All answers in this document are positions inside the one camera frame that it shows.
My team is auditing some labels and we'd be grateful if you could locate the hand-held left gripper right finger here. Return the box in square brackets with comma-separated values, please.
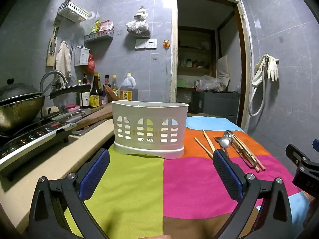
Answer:
[213, 149, 293, 239]

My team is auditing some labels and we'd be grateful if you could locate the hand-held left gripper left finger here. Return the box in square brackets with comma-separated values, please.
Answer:
[28, 148, 110, 239]

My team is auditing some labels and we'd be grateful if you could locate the wooden chopstick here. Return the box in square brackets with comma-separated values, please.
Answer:
[202, 129, 216, 153]
[230, 141, 260, 173]
[194, 137, 214, 159]
[233, 136, 266, 171]

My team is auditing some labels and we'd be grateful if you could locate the white plastic utensil basket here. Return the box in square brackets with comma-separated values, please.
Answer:
[111, 100, 189, 159]

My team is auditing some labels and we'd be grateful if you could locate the colourful patchwork cloth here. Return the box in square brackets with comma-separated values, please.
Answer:
[63, 115, 311, 239]

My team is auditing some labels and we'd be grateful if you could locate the steel sink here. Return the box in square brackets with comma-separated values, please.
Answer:
[72, 119, 107, 136]

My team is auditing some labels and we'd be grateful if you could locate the wooden cutting board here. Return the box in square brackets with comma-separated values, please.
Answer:
[72, 102, 114, 131]

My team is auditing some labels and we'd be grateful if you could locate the kitchen knife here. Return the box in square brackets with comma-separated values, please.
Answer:
[41, 107, 104, 125]

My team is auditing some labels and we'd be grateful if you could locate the dark grey cabinet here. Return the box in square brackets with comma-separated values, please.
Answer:
[191, 90, 241, 125]

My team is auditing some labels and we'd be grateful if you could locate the black induction cooker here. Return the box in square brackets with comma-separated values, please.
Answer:
[0, 119, 78, 181]

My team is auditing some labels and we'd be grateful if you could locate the soy sauce bottle yellow label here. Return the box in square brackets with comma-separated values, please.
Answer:
[89, 71, 102, 107]

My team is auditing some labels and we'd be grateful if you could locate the dark bottle white label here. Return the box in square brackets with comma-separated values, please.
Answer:
[80, 73, 91, 109]

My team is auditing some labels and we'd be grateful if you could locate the brown wooden utensil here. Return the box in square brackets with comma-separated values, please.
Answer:
[104, 85, 120, 102]

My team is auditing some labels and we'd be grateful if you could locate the cream rubber glove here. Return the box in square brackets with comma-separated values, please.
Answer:
[252, 54, 270, 86]
[267, 55, 280, 81]

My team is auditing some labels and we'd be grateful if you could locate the plastic oil jug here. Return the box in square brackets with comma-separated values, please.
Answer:
[120, 73, 139, 101]

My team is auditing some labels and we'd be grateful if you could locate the yellow capped sauce bottle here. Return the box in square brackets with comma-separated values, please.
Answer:
[111, 75, 119, 96]

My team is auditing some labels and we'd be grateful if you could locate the crumpled clear plastic bag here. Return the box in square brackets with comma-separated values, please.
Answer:
[197, 75, 226, 92]

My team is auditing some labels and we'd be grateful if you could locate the dark metal wok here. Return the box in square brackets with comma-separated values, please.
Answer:
[0, 84, 92, 133]

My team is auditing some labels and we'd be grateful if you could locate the white pillow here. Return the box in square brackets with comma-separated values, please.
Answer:
[217, 55, 231, 87]

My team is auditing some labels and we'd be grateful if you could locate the red plastic bag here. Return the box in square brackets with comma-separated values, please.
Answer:
[87, 53, 96, 74]

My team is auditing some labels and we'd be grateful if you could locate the steel curved faucet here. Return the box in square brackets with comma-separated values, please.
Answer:
[40, 70, 68, 92]

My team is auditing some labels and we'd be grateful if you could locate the black wok lid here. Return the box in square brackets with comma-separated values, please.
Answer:
[0, 78, 41, 102]

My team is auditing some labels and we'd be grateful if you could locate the cream hanging towel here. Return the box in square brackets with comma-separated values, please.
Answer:
[55, 41, 72, 77]

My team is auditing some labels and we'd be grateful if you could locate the white perforated metal holder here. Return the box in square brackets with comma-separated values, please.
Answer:
[74, 45, 90, 66]

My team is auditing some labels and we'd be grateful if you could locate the wooden knife rack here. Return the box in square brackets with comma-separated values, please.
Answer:
[46, 26, 60, 67]

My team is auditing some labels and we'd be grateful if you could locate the wooden shelf unit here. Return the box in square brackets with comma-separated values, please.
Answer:
[177, 26, 216, 89]

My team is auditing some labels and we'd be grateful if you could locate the red snack packet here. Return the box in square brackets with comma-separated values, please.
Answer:
[98, 21, 114, 31]

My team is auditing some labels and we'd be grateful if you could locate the hanging clear plastic bag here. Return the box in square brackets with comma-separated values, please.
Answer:
[126, 6, 151, 36]

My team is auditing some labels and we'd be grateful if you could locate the white hose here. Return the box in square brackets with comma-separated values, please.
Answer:
[248, 55, 271, 117]

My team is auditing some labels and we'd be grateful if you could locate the worn door frame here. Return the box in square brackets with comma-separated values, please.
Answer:
[170, 0, 253, 132]

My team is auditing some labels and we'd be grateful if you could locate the grey wall shelf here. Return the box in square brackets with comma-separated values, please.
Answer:
[84, 30, 114, 42]

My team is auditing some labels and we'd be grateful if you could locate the wall socket panel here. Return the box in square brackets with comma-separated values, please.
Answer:
[135, 38, 157, 50]

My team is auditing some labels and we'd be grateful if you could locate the white wall basket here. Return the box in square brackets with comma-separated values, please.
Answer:
[57, 1, 90, 22]

